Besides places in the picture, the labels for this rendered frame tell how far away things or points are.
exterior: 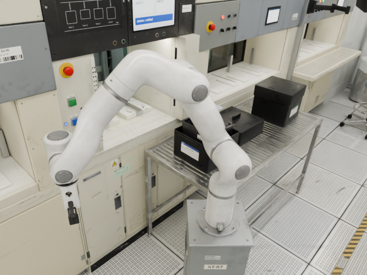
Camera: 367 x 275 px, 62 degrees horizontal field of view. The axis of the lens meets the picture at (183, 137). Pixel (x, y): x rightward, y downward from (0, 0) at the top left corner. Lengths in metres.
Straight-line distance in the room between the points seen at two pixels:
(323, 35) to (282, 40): 1.52
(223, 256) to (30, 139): 0.98
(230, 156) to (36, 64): 0.84
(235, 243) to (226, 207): 0.16
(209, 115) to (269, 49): 2.20
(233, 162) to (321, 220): 1.76
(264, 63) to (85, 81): 2.11
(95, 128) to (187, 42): 1.03
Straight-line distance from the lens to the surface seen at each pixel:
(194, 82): 0.88
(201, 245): 1.36
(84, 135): 0.90
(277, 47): 3.13
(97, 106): 0.91
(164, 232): 2.41
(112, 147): 1.74
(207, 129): 1.05
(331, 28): 4.52
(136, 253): 2.29
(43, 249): 1.86
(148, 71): 0.89
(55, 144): 0.95
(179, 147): 1.78
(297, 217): 2.73
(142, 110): 2.05
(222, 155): 1.16
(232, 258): 1.46
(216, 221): 1.38
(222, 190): 1.25
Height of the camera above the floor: 1.81
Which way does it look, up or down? 31 degrees down
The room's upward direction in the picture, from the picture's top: 3 degrees clockwise
